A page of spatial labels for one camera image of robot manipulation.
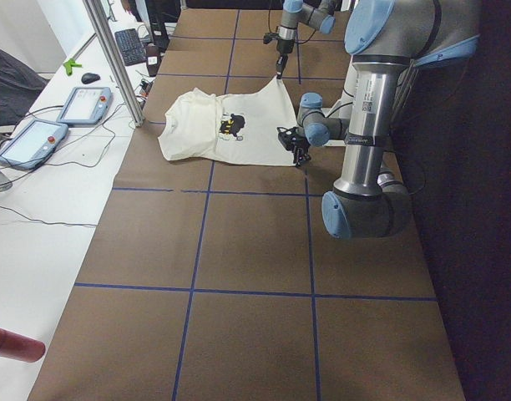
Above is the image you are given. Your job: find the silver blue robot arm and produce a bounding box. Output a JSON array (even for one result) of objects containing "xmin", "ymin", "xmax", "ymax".
[
  {"xmin": 276, "ymin": 0, "xmax": 338, "ymax": 79},
  {"xmin": 297, "ymin": 1, "xmax": 481, "ymax": 239}
]

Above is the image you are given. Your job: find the cream long sleeve shirt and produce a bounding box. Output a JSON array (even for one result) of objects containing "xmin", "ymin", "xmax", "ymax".
[{"xmin": 158, "ymin": 78, "xmax": 296, "ymax": 166}]

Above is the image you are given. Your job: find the red cylinder bottle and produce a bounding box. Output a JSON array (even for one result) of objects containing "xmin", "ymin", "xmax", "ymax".
[{"xmin": 0, "ymin": 328, "xmax": 46, "ymax": 363}]

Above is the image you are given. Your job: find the near teach pendant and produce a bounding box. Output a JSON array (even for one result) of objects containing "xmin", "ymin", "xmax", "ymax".
[{"xmin": 0, "ymin": 119, "xmax": 68, "ymax": 170}]

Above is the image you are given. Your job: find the green plastic clamp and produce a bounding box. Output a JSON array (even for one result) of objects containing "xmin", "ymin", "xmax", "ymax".
[{"xmin": 63, "ymin": 58, "xmax": 83, "ymax": 76}]

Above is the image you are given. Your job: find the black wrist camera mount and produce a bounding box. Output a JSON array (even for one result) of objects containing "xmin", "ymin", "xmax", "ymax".
[
  {"xmin": 263, "ymin": 32, "xmax": 279, "ymax": 44},
  {"xmin": 276, "ymin": 127, "xmax": 296, "ymax": 152}
]

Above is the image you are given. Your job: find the black box with white label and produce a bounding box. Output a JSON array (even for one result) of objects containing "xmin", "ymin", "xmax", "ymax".
[{"xmin": 145, "ymin": 43, "xmax": 161, "ymax": 77}]

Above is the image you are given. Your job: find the teach pendant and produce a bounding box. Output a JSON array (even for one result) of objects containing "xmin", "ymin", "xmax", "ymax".
[
  {"xmin": 0, "ymin": 119, "xmax": 68, "ymax": 170},
  {"xmin": 57, "ymin": 87, "xmax": 113, "ymax": 127}
]

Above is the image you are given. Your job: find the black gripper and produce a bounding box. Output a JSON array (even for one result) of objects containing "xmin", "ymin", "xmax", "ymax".
[
  {"xmin": 276, "ymin": 37, "xmax": 296, "ymax": 79},
  {"xmin": 291, "ymin": 135, "xmax": 311, "ymax": 168}
]

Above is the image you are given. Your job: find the far teach pendant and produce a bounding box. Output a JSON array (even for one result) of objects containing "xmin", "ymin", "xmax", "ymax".
[{"xmin": 57, "ymin": 87, "xmax": 113, "ymax": 127}]

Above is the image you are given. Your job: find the black keyboard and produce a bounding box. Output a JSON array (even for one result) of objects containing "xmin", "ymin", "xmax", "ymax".
[{"xmin": 114, "ymin": 28, "xmax": 146, "ymax": 66}]

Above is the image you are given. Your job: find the black computer mouse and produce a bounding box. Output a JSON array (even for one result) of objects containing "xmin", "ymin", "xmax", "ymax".
[{"xmin": 81, "ymin": 73, "xmax": 101, "ymax": 84}]

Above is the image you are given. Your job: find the near orange black adapter box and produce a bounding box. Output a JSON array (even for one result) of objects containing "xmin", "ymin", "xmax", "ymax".
[{"xmin": 139, "ymin": 79, "xmax": 153, "ymax": 96}]

